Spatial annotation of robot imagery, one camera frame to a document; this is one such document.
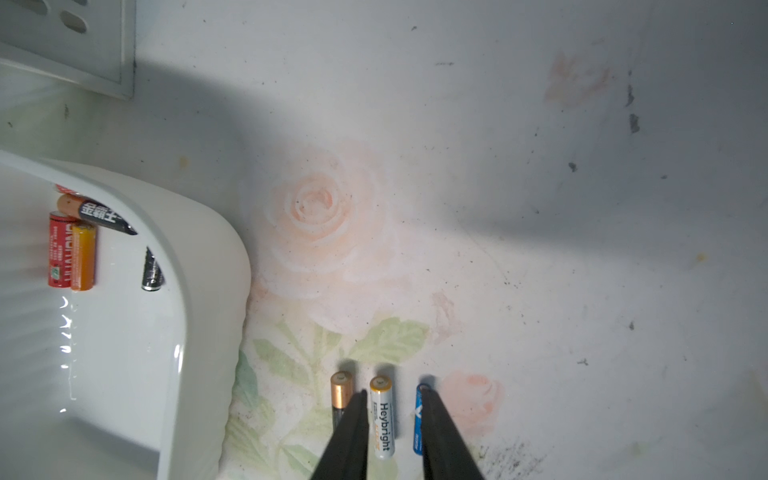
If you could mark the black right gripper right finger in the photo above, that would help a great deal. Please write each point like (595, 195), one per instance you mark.
(444, 452)

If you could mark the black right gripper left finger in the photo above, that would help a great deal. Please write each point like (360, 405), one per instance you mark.
(345, 456)

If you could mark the blue battery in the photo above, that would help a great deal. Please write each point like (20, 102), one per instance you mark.
(417, 444)

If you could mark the copper black Duracell battery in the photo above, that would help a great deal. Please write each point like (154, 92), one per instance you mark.
(94, 212)
(342, 384)

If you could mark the white Heybright battery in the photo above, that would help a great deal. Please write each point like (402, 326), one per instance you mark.
(382, 411)

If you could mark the orange battery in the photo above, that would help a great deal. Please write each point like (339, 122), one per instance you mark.
(84, 256)

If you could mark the red yellow label battery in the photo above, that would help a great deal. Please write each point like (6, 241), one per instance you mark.
(60, 249)

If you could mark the white plastic storage tray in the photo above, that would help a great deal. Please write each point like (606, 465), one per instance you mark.
(116, 382)

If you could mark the red silver-tip battery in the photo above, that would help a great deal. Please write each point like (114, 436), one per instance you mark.
(66, 191)

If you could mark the beige file organizer rack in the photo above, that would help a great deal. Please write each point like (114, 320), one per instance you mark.
(87, 43)

